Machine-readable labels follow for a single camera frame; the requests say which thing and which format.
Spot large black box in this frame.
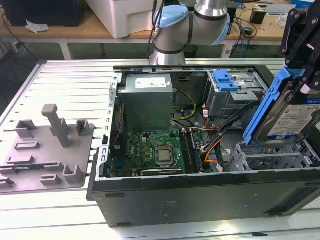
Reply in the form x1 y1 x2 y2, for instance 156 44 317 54
0 0 86 28

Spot green motherboard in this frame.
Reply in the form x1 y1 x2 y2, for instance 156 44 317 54
109 129 208 176

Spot black open PC case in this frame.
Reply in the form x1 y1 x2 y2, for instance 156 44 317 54
86 63 320 228

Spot black wire bundle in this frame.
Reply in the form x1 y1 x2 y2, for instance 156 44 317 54
201 98 261 153

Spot black bin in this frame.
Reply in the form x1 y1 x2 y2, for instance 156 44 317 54
184 44 198 60

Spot metal disk bay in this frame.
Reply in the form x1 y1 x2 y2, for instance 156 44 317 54
228 139 320 173

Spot large white box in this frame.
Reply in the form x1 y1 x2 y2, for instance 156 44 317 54
86 0 163 40

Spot white flat box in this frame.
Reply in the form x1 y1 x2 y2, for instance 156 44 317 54
264 3 294 16

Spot silver CPU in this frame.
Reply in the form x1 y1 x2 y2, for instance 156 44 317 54
156 148 174 163

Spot RAM stick on rack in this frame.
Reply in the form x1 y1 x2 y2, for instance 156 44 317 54
9 164 43 172

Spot crumpled white paper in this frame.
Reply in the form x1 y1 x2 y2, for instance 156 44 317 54
24 19 51 35

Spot grey parts rack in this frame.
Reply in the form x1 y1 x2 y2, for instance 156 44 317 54
0 104 96 195

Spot blue cardboard box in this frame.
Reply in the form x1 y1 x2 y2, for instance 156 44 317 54
291 0 312 11

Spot installed RAM stick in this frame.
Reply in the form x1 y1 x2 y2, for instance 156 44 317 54
187 129 203 174

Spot black graphics card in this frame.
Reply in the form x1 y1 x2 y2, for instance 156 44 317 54
139 167 185 177

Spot orange data wire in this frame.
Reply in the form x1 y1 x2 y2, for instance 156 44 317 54
203 147 221 165

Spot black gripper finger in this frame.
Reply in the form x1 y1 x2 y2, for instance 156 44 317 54
299 51 320 95
280 9 313 76

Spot blue plastic drive latch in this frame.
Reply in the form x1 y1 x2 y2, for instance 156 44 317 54
212 70 238 93

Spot grey arm base cable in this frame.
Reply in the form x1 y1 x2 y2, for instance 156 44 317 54
147 0 167 61

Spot wooden desk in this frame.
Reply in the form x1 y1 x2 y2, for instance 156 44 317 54
0 2 320 61

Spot grey power supply unit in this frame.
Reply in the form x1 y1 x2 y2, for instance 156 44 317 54
117 73 175 132

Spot yellow black power wires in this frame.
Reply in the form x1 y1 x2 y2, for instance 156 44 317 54
171 89 197 125

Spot hard disk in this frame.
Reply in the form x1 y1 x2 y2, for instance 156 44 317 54
242 66 320 146

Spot clear plastic bag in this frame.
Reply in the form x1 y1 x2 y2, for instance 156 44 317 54
274 14 288 28

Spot large metal drive cage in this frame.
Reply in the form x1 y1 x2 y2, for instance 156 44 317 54
203 70 270 120

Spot small black box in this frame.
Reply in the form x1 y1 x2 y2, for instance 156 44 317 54
249 7 267 25

